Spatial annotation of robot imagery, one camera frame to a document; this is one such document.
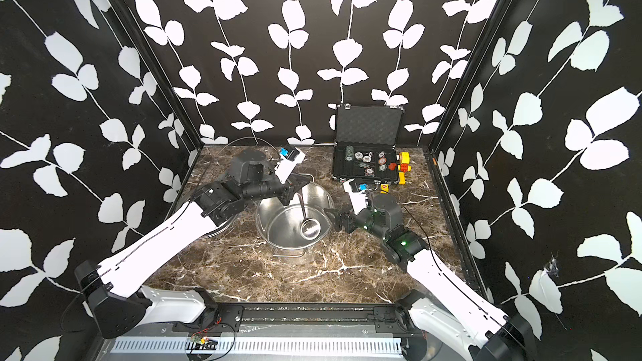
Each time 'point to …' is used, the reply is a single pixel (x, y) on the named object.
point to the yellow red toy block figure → (405, 160)
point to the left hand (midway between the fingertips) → (308, 176)
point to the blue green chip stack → (349, 153)
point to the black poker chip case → (366, 143)
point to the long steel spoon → (310, 228)
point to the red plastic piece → (392, 166)
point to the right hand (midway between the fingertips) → (332, 201)
